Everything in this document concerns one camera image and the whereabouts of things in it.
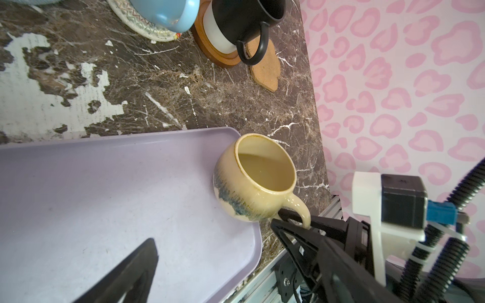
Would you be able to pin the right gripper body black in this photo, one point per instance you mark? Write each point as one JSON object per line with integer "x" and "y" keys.
{"x": 358, "y": 244}

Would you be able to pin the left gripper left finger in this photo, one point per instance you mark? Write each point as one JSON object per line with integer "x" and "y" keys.
{"x": 130, "y": 281}

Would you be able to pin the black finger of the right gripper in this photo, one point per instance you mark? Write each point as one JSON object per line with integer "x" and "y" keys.
{"x": 333, "y": 228}

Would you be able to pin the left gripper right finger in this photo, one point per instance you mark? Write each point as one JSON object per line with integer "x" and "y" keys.
{"x": 330, "y": 273}

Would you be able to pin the beige yellow mug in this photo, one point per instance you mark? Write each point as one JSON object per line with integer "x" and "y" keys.
{"x": 255, "y": 178}

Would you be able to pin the cork paw shaped coaster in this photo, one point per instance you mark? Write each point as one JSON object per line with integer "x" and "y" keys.
{"x": 267, "y": 72}

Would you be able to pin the brown wooden round coaster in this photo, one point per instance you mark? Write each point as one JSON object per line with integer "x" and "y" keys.
{"x": 200, "y": 37}

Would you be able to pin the black mug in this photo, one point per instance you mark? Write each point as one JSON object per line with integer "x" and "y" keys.
{"x": 242, "y": 26}

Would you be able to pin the white mug blue handle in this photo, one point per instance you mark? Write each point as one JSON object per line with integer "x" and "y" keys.
{"x": 174, "y": 15}

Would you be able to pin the white woven round coaster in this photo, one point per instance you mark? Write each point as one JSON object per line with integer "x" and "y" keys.
{"x": 137, "y": 23}

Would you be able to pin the lavender serving tray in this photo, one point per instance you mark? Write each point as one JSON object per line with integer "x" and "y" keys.
{"x": 72, "y": 211}

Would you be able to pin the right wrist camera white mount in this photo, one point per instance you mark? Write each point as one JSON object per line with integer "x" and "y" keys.
{"x": 399, "y": 210}

